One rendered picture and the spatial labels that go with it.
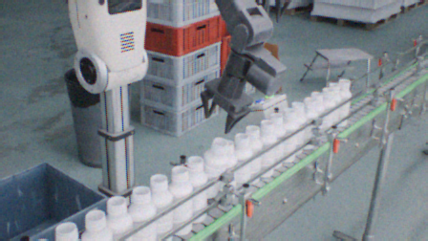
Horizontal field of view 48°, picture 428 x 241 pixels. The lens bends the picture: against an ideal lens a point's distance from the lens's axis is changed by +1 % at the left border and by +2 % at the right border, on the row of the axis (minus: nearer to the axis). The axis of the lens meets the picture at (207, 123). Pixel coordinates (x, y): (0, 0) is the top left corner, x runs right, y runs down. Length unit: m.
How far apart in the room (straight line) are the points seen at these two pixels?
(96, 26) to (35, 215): 0.64
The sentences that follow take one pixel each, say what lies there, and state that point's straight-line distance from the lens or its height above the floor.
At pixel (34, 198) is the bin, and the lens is 1.66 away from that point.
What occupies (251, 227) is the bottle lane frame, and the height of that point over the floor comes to 0.90.
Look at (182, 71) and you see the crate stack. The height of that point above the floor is 0.54.
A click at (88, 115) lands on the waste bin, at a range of 3.26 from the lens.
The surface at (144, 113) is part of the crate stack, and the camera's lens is 3.99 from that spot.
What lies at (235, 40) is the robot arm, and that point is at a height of 1.47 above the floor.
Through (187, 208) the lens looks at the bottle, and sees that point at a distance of 1.12.
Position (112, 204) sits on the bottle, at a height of 1.15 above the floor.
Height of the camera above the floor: 1.72
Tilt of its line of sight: 25 degrees down
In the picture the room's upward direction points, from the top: 2 degrees clockwise
